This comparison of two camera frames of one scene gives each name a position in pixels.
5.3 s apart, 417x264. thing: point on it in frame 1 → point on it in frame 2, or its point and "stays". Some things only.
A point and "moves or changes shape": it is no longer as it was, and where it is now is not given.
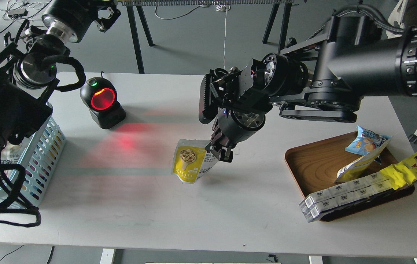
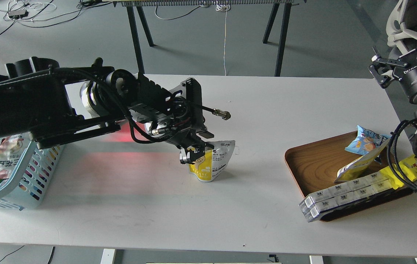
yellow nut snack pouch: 191,161 moves or changes shape
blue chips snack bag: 367,141 stays
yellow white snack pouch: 358,167 stays
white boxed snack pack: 349,192 stays
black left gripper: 70,19 → 177,115
